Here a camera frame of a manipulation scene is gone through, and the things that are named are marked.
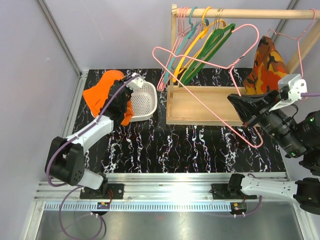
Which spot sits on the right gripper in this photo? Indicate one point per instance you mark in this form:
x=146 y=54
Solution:
x=247 y=106

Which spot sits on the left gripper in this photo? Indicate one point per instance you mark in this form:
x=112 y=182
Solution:
x=130 y=91

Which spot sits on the pink wire hanger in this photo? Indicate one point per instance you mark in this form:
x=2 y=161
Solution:
x=305 y=41
x=212 y=75

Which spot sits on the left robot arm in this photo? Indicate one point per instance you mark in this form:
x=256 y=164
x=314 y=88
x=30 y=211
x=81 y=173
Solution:
x=109 y=102

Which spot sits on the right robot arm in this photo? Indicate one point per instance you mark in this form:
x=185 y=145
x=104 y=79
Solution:
x=296 y=139

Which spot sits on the camouflage orange trousers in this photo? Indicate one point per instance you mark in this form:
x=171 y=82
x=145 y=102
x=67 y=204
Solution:
x=268 y=68

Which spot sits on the green plastic hanger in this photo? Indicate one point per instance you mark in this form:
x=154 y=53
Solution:
x=212 y=44

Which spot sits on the teal plastic hanger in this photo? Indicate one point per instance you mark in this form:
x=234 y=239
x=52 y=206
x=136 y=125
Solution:
x=185 y=42

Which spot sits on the white perforated plastic basket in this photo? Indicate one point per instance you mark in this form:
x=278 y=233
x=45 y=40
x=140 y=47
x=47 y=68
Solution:
x=144 y=102

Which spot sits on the wooden clothes rack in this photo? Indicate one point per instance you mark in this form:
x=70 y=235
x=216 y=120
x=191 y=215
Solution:
x=227 y=14

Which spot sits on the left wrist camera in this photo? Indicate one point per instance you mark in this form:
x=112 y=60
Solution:
x=135 y=82

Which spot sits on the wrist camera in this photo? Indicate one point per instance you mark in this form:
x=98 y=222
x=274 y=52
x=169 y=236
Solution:
x=135 y=82
x=291 y=87

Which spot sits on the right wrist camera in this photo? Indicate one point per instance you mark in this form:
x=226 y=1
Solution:
x=291 y=87

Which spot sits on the aluminium corner frame post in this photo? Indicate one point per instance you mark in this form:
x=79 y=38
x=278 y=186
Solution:
x=76 y=98

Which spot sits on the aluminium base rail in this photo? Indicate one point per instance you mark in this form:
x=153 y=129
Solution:
x=170 y=192

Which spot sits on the pink wire hangers bunch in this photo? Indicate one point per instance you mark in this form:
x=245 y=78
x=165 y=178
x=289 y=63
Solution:
x=165 y=77

